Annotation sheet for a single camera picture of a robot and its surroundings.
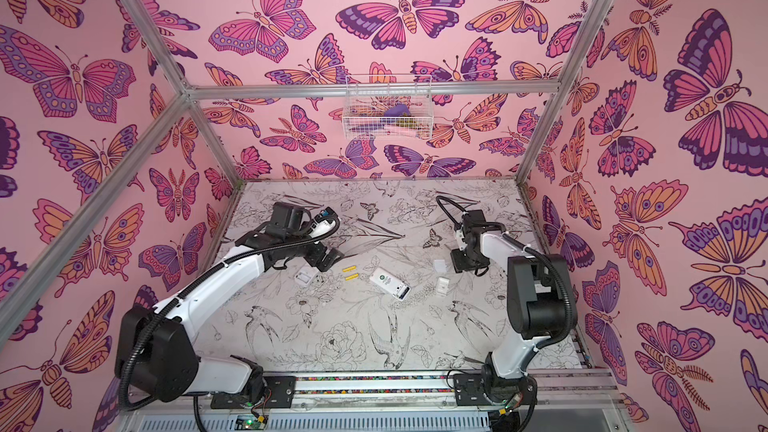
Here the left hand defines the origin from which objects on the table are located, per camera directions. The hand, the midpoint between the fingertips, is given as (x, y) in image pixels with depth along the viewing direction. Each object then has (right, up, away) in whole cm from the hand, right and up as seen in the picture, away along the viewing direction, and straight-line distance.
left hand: (332, 240), depth 84 cm
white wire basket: (+9, +45, +11) cm, 47 cm away
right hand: (+41, -8, +11) cm, 43 cm away
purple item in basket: (+18, +40, +11) cm, 46 cm away
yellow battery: (+4, -13, +10) cm, 17 cm away
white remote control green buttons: (-10, -12, +11) cm, 19 cm away
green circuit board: (-18, -43, -11) cm, 48 cm away
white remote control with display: (+16, -14, +8) cm, 23 cm away
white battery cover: (+33, -10, +13) cm, 36 cm away
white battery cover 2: (+32, -15, +8) cm, 36 cm away
